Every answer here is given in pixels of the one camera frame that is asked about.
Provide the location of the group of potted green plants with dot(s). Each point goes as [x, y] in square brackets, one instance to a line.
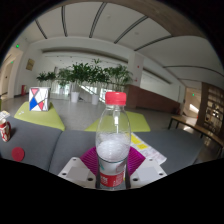
[90, 75]

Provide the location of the lime green table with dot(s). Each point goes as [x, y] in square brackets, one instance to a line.
[38, 117]
[138, 121]

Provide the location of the white cube with coloured triangles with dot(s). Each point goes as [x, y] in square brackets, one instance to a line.
[39, 99]

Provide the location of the clear red-capped water bottle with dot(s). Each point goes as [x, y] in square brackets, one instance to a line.
[112, 150]

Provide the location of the flat round red coaster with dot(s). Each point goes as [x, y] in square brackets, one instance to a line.
[18, 154]

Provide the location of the green exit sign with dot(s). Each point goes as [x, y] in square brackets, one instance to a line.
[17, 45]

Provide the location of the red and white paper cup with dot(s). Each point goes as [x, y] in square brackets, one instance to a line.
[4, 130]

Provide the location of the wooden bench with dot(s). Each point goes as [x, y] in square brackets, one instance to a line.
[196, 127]

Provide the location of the white and yellow leaflet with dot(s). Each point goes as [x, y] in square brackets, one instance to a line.
[148, 150]

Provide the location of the wooden shelf unit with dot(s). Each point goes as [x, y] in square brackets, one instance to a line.
[213, 110]

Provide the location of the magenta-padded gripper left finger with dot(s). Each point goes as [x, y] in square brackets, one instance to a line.
[75, 171]

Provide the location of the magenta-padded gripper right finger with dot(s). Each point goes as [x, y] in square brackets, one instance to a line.
[148, 171]

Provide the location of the red floor bin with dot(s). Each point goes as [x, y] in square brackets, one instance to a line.
[24, 90]

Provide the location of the framed wall picture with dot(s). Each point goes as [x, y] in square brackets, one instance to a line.
[30, 64]

